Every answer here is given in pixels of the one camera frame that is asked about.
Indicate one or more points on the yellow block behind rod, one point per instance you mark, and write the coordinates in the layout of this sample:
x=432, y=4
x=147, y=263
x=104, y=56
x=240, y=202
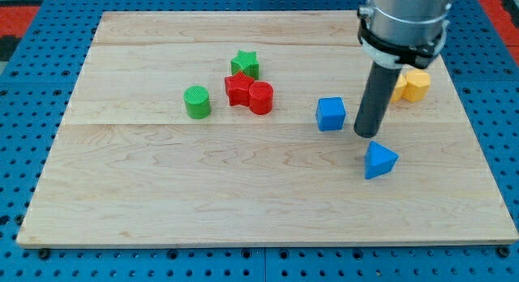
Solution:
x=399, y=89

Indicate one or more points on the red cylinder block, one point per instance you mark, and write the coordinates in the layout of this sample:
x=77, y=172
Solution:
x=260, y=97

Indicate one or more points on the green cylinder block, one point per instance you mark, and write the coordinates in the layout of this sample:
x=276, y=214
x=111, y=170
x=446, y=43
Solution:
x=196, y=100

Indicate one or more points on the light wooden board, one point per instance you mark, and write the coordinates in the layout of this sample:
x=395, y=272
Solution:
x=130, y=169

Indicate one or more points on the green star block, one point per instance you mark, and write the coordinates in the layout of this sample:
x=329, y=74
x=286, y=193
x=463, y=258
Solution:
x=247, y=63

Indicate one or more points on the yellow hexagon block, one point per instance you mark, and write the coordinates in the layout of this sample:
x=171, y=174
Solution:
x=418, y=84

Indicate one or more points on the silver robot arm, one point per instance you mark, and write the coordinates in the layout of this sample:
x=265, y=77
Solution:
x=395, y=33

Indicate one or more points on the blue cube block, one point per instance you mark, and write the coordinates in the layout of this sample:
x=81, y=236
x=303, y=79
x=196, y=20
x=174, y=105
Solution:
x=330, y=113

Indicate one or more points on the blue triangle block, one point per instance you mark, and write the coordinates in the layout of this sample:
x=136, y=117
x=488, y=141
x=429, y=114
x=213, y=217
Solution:
x=378, y=160

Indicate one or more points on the red star block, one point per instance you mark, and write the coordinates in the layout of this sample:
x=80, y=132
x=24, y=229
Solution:
x=237, y=88

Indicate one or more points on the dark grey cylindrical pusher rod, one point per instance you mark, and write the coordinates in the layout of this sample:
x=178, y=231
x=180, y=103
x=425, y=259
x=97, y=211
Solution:
x=379, y=88

